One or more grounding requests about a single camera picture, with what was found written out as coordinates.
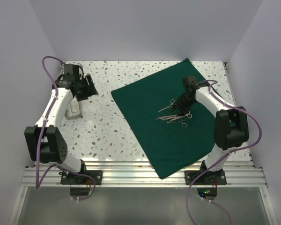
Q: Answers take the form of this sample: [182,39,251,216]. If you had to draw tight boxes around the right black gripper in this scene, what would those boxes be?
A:
[172,92,196,117]

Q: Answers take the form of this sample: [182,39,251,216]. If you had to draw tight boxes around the silver forceps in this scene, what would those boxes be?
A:
[166,118,188,128]
[158,99,175,112]

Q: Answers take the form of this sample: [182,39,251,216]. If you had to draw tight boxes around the silver surgical scissors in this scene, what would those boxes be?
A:
[170,111,192,121]

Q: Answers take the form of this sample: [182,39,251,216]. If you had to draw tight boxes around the silver tweezers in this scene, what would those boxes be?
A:
[156,115,177,120]

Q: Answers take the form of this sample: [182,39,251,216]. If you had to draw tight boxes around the suture packet green thread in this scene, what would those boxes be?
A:
[68,100,81,116]

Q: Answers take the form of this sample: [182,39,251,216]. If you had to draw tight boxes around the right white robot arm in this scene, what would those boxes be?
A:
[172,76,249,184]

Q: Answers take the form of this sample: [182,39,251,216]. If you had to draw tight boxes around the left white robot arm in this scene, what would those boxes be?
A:
[24,74,98,184]

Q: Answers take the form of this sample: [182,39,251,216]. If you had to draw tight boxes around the green surgical drape cloth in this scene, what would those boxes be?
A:
[111,59,215,179]

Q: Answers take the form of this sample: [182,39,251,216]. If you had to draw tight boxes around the metal instrument tray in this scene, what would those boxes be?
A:
[65,97,82,120]

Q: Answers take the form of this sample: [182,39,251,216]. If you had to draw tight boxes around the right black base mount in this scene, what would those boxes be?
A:
[184,164,227,200]

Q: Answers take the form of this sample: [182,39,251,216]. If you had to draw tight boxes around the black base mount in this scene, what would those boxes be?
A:
[59,170,103,199]
[184,164,227,200]

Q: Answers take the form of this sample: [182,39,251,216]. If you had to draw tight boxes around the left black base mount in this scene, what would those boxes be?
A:
[59,170,103,199]

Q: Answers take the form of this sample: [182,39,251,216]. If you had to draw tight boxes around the aluminium rail frame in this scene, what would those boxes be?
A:
[7,61,272,225]

